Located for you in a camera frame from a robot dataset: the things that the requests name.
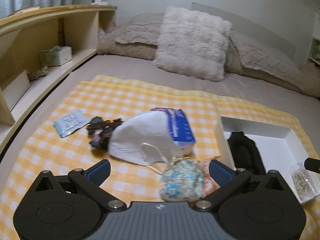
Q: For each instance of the beige quilted pillow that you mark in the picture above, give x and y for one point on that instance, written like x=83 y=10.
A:
x=136 y=38
x=249 y=57

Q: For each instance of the white headboard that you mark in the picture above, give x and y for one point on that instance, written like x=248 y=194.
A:
x=251 y=29

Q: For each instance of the light blue wipe packet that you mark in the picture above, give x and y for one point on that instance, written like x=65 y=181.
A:
x=69 y=123

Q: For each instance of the beige quilted pillow left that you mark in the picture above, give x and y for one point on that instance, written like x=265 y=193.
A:
x=136 y=38

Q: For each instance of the white closet shelf unit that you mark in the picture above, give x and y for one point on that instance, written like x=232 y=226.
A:
x=311 y=39

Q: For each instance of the black fabric pouch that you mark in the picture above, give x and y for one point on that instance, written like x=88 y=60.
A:
x=245 y=153

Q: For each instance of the clear bag of beige cord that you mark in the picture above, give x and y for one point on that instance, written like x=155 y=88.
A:
x=303 y=183

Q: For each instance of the white shallow cardboard box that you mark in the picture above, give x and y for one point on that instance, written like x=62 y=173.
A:
x=279 y=147

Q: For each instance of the blue floral drawstring pouch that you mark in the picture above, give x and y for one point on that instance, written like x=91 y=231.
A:
x=182 y=180

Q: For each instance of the woven item on shelf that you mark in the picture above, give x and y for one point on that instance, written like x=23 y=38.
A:
x=38 y=74

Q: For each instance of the tissue box on shelf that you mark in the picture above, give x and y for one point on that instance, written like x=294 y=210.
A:
x=57 y=56

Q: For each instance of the white face mask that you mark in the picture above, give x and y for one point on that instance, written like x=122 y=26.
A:
x=144 y=140

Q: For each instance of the grey bed cover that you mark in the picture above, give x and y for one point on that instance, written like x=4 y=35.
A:
x=304 y=108

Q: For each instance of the beige quilted pillow right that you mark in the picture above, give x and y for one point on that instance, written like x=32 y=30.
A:
x=249 y=57

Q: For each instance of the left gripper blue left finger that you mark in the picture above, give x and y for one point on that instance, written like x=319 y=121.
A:
x=99 y=172

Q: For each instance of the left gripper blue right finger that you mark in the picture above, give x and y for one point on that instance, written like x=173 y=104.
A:
x=220 y=173

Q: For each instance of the blue floral tissue pack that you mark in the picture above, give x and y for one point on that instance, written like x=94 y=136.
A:
x=179 y=129

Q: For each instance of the brown crocheted yarn piece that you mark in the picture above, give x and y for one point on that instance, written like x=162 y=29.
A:
x=100 y=131

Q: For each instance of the fluffy white pillow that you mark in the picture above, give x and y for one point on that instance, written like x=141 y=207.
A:
x=193 y=43

